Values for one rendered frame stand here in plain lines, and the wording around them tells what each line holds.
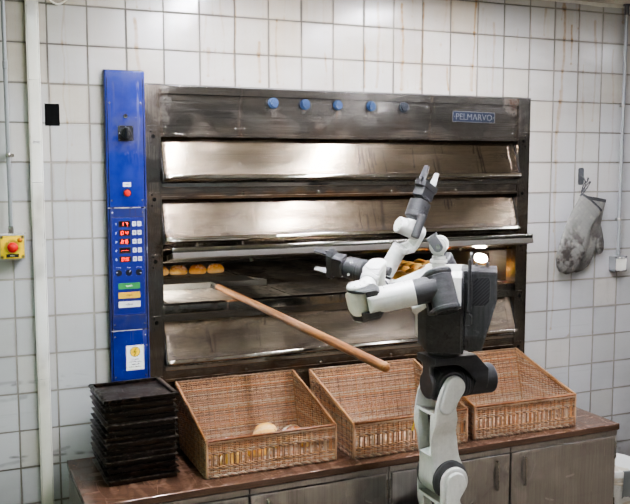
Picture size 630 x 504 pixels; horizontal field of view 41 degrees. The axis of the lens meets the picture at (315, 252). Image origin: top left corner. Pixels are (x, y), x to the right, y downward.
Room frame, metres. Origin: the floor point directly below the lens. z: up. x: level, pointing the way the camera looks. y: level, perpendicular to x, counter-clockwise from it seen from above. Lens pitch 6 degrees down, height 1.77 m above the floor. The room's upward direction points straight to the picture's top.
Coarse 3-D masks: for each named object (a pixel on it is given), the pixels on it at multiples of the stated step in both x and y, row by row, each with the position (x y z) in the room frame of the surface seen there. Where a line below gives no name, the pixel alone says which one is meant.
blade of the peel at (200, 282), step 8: (168, 280) 4.30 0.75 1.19; (176, 280) 4.30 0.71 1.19; (184, 280) 4.30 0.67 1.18; (192, 280) 4.30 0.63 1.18; (200, 280) 4.30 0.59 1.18; (208, 280) 4.30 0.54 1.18; (216, 280) 4.30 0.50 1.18; (224, 280) 4.30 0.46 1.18; (232, 280) 4.31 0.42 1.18; (240, 280) 4.13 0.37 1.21; (248, 280) 4.15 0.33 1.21; (256, 280) 4.16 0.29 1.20; (264, 280) 4.18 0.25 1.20; (168, 288) 3.99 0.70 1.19; (176, 288) 4.00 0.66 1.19; (184, 288) 4.02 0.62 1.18; (192, 288) 4.03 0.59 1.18; (200, 288) 4.05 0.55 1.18
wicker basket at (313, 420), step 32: (192, 384) 3.57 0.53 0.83; (224, 384) 3.62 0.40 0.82; (256, 384) 3.68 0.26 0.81; (288, 384) 3.73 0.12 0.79; (192, 416) 3.29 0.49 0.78; (224, 416) 3.58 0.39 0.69; (256, 416) 3.64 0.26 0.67; (288, 416) 3.70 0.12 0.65; (320, 416) 3.47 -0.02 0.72; (192, 448) 3.31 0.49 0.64; (224, 448) 3.15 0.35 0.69; (256, 448) 3.20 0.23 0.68; (288, 448) 3.26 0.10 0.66; (320, 448) 3.31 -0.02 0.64
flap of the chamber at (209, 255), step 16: (480, 240) 4.00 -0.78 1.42; (496, 240) 4.04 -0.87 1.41; (512, 240) 4.07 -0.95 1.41; (528, 240) 4.11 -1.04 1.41; (176, 256) 3.41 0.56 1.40; (192, 256) 3.44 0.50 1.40; (208, 256) 3.46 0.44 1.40; (224, 256) 3.49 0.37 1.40; (240, 256) 3.55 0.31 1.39; (256, 256) 3.62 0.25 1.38; (272, 256) 3.69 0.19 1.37; (288, 256) 3.77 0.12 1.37
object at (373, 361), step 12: (216, 288) 3.98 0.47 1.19; (228, 288) 3.84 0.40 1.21; (240, 300) 3.65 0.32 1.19; (252, 300) 3.52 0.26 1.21; (264, 312) 3.36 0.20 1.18; (276, 312) 3.25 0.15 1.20; (288, 324) 3.12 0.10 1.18; (300, 324) 3.01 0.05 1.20; (312, 336) 2.91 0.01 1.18; (324, 336) 2.81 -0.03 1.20; (336, 348) 2.72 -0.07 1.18; (348, 348) 2.63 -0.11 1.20; (360, 360) 2.56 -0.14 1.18; (372, 360) 2.48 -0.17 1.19
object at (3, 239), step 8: (0, 240) 3.21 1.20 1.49; (8, 240) 3.23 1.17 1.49; (16, 240) 3.24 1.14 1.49; (24, 240) 3.25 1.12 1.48; (0, 248) 3.21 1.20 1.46; (24, 248) 3.25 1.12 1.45; (0, 256) 3.21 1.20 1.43; (8, 256) 3.22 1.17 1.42; (16, 256) 3.24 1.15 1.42; (24, 256) 3.25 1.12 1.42
